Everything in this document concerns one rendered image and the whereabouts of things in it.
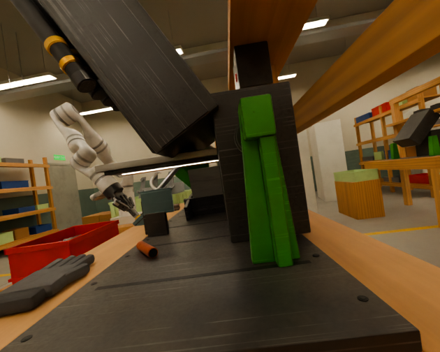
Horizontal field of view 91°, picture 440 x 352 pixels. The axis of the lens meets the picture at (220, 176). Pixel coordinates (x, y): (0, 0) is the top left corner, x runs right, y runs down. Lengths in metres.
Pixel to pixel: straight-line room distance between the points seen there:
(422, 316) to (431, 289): 0.06
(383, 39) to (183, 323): 0.50
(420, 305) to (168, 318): 0.28
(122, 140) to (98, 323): 8.88
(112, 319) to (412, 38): 0.54
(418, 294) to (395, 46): 0.35
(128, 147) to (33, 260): 8.19
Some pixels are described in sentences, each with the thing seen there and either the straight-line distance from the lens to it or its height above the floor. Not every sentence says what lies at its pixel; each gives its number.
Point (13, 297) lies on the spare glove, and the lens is 0.46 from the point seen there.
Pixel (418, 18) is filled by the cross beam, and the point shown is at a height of 1.22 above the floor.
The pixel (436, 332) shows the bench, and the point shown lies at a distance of 0.32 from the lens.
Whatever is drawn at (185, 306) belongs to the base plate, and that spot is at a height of 0.90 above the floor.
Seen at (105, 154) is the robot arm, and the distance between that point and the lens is 1.36.
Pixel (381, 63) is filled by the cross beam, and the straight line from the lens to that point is 0.48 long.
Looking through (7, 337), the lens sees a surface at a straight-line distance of 0.41.
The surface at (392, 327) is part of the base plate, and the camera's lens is 0.28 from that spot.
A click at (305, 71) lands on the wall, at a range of 8.97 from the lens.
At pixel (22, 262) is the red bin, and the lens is 0.97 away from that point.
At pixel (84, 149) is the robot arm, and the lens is 1.03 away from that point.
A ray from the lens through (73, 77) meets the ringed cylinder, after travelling 0.59.
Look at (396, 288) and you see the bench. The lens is 0.38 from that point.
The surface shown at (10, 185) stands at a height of 1.50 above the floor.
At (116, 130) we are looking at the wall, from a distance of 9.31.
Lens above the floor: 1.06
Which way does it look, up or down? level
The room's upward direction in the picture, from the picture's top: 8 degrees counter-clockwise
